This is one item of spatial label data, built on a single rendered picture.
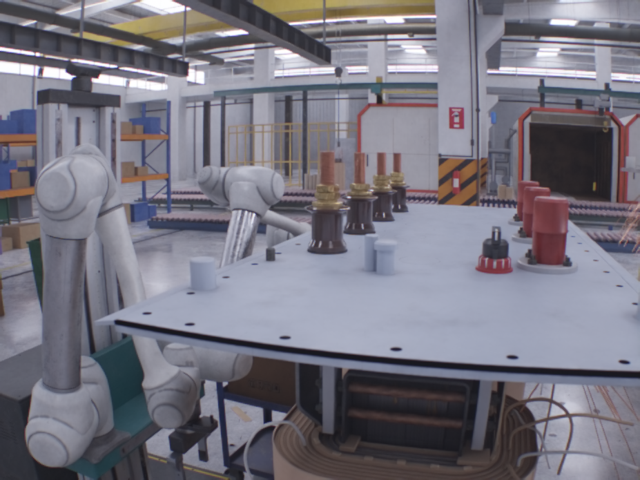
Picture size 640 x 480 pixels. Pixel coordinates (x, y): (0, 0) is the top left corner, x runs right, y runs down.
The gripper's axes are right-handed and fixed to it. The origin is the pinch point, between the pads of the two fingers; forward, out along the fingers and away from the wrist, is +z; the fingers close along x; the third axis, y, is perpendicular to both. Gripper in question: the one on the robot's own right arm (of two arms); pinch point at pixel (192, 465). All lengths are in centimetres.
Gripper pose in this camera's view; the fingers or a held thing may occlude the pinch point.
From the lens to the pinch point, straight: 158.5
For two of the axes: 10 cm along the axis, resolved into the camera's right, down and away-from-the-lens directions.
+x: -3.1, 1.5, -9.4
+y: -9.5, -0.5, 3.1
